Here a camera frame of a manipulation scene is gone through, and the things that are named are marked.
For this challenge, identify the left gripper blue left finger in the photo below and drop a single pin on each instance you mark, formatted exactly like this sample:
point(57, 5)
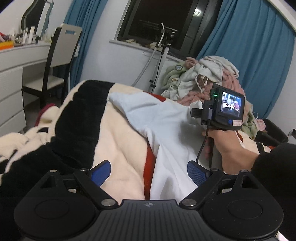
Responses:
point(100, 172)

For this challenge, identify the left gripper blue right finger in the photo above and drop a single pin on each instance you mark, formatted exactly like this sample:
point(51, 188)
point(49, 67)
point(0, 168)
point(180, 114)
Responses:
point(197, 173)

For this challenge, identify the white t-shirt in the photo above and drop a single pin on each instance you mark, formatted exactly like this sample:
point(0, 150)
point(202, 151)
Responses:
point(174, 138)

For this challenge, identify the black sleeved right forearm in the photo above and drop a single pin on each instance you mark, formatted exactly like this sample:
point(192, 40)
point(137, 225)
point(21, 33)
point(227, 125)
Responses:
point(276, 172)

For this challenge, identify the person right hand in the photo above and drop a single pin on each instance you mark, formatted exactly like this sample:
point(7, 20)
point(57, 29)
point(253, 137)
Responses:
point(234, 157)

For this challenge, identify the light green blanket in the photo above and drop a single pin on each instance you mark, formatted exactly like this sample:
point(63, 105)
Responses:
point(190, 81)

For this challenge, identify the pink fluffy blanket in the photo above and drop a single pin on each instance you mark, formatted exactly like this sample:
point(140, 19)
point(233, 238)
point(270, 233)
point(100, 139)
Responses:
point(200, 78)

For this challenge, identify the pink garment on armchair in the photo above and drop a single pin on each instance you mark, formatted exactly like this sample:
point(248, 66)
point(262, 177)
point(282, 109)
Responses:
point(260, 125)

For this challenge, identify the striped fleece bed blanket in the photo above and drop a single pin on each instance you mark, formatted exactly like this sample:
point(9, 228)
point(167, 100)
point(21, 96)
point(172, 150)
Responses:
point(86, 130)

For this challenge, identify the black armchair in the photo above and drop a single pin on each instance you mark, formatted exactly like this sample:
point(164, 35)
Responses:
point(272, 135)

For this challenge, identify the right blue curtain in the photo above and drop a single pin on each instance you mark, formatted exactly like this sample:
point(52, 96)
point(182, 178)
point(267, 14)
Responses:
point(256, 38)

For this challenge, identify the blue curtain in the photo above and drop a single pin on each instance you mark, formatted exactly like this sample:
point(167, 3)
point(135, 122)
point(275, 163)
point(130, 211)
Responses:
point(256, 38)
point(85, 14)

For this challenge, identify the silver tripod stand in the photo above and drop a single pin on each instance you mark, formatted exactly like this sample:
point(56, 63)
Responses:
point(162, 46)

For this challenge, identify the dark window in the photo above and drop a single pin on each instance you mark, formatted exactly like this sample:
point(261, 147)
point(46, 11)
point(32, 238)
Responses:
point(189, 22)

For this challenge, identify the grey black chair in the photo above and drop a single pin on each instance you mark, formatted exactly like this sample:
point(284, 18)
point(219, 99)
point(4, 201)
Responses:
point(38, 80)

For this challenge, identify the white dresser desk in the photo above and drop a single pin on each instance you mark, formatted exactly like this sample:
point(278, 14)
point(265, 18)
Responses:
point(13, 61)

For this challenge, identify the left blue curtain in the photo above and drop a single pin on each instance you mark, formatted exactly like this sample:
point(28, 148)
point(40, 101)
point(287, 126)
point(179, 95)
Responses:
point(85, 14)

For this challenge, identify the orange box on desk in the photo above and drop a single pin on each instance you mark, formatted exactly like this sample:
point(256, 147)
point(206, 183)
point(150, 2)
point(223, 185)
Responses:
point(6, 45)

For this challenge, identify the wavy black mirror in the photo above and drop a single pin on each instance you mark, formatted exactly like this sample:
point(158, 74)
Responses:
point(32, 15)

